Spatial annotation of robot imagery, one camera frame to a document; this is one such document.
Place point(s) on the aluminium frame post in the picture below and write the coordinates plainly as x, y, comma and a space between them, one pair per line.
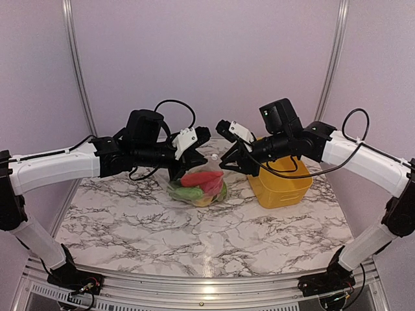
334, 59
77, 66

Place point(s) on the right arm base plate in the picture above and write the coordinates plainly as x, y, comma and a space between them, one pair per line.
323, 283

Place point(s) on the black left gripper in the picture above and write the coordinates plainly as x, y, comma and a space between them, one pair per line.
190, 157

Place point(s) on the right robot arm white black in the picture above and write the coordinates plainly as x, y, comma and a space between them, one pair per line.
323, 143

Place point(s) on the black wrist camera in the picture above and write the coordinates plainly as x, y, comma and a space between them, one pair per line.
144, 126
280, 117

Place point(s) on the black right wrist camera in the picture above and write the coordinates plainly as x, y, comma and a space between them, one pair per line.
280, 117

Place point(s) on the front aluminium rail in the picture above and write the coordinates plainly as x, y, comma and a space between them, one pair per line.
134, 291

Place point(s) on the yellow toy pepper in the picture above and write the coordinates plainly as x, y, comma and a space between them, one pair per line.
204, 202

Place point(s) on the clear zip top bag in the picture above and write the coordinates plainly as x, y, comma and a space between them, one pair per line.
211, 165

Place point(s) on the right aluminium frame post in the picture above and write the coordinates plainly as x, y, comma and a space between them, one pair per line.
334, 59

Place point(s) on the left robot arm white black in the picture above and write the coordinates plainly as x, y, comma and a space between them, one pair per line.
95, 157

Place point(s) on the red toy tomato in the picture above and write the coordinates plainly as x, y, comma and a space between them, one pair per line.
213, 187

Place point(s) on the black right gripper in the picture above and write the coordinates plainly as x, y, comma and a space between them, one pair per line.
248, 166

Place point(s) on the green toy cucumber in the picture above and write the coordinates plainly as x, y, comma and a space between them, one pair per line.
187, 193

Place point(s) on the left aluminium frame post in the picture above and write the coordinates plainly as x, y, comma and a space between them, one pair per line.
77, 66

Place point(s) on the red toy chili pepper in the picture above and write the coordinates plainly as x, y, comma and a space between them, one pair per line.
199, 178

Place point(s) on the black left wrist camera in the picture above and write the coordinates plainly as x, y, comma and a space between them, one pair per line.
144, 126

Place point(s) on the yellow plastic basket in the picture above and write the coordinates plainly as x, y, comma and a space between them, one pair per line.
274, 192

